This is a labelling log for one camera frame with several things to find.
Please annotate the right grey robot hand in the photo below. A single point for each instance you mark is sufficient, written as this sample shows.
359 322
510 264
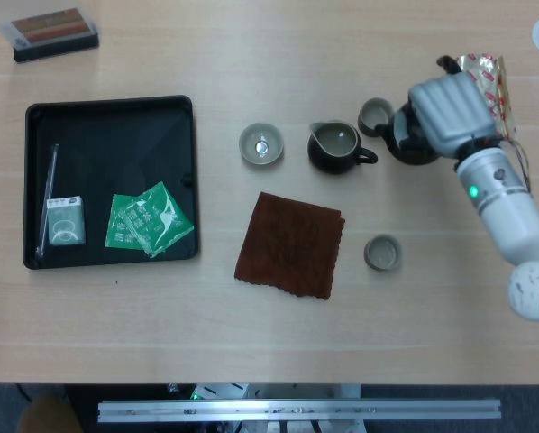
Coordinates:
454 113

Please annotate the aluminium profile rail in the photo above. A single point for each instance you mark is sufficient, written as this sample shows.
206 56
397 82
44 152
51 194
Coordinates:
296 410

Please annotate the box with brown lid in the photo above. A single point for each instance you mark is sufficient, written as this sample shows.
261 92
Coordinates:
53 38

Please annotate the brown folded cloth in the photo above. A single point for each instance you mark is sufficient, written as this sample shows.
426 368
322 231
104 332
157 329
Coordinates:
287 245

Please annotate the dark green ceramic teacup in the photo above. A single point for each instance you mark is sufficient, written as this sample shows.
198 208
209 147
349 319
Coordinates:
383 253
372 113

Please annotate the grey tissue pack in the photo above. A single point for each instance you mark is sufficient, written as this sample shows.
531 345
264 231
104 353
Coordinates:
66 223

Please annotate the clear plastic stirring rod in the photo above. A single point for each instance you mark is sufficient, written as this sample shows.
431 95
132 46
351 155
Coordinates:
52 171

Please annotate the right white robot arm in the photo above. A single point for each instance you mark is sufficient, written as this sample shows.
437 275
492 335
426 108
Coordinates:
508 212

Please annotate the gold red-print foil packet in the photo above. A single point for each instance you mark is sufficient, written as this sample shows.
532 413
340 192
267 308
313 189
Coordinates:
499 90

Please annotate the black square plastic tray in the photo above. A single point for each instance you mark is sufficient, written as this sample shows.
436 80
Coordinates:
116 144

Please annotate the black ceramic pitcher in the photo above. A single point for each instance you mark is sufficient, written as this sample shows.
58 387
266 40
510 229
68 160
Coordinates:
332 162

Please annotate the green tea sachet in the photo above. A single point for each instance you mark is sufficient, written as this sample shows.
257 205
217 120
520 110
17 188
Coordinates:
118 232
157 216

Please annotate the grey scalloped tea bowl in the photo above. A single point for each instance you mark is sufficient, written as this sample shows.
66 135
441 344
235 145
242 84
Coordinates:
261 144

